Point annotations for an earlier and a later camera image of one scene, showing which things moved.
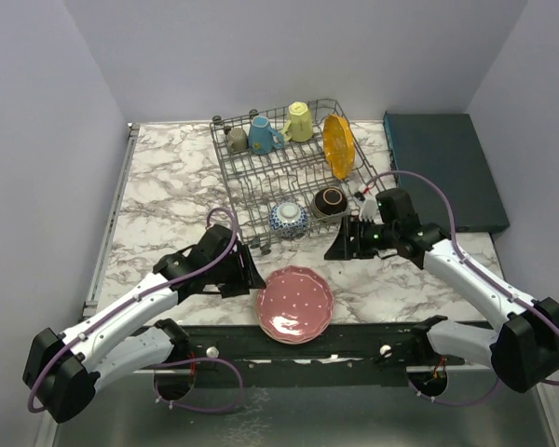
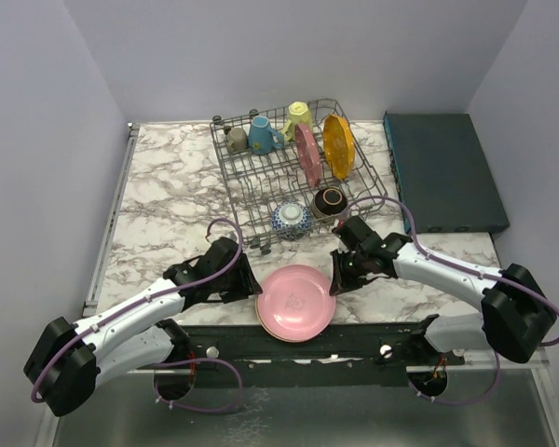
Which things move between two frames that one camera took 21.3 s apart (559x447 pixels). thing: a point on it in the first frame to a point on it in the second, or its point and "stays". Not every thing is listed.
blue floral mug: x=262 y=137 stays
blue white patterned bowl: x=288 y=220 stays
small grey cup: x=238 y=141 stays
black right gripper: x=343 y=247 to x=341 y=282
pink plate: x=293 y=304 to x=307 y=155
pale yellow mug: x=300 y=127 stays
